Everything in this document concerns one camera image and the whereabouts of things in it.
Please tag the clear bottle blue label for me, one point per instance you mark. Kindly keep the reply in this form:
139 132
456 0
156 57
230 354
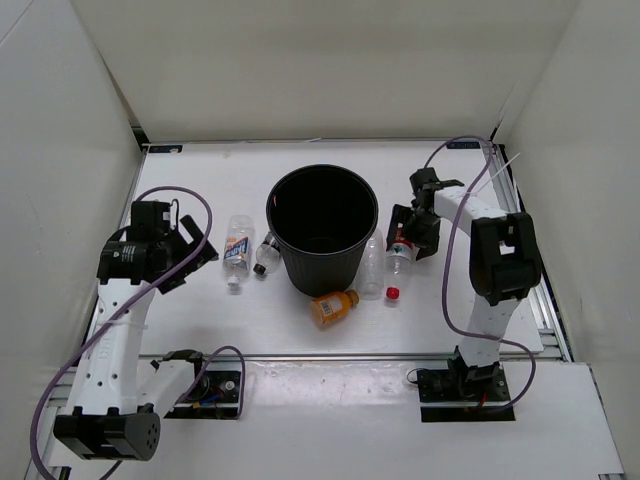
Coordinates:
237 255

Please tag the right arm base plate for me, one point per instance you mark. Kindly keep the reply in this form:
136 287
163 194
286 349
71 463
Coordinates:
442 402

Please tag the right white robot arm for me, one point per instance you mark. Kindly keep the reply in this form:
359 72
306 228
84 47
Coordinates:
504 263

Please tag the black plastic bin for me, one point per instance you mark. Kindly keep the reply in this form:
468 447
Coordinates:
322 216

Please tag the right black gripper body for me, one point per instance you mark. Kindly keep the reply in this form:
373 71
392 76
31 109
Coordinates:
420 218

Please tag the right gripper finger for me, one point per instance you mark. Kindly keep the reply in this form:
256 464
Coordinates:
426 237
399 216

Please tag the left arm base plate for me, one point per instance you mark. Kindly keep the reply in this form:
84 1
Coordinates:
217 398

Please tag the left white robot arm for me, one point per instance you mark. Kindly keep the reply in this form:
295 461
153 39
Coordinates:
113 417

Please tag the clear bottle black cap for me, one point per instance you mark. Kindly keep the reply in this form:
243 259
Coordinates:
268 256

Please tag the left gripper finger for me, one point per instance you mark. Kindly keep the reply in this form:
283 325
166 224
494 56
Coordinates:
179 278
191 233

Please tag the orange juice bottle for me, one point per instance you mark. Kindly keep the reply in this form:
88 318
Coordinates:
332 307

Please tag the clear bottle red label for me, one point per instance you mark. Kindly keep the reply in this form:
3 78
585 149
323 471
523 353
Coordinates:
398 262

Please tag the clear unlabelled plastic bottle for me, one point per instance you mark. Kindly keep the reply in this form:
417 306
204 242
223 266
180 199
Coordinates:
370 276

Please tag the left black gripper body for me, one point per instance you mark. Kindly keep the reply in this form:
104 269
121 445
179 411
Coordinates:
177 250

